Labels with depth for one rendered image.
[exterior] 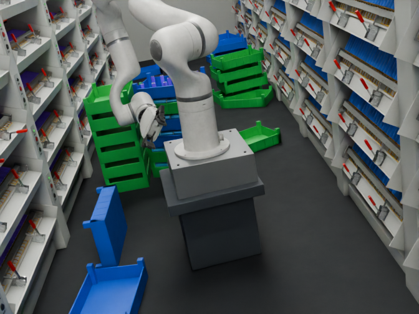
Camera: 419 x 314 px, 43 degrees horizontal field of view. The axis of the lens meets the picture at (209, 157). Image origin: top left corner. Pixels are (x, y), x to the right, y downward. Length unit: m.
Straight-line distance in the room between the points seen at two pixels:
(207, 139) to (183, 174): 0.15
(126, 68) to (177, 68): 0.41
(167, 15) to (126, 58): 0.32
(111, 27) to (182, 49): 0.47
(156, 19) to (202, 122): 0.36
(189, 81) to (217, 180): 0.33
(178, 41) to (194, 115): 0.25
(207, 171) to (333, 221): 0.57
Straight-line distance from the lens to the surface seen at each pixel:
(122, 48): 2.03
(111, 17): 2.03
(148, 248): 2.07
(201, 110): 1.71
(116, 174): 2.55
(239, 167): 1.73
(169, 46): 1.62
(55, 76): 2.72
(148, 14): 1.79
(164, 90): 2.46
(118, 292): 1.87
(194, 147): 1.76
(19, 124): 2.03
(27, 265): 1.90
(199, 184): 1.72
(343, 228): 2.00
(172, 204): 1.72
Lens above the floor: 1.04
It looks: 22 degrees down
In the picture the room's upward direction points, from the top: 11 degrees counter-clockwise
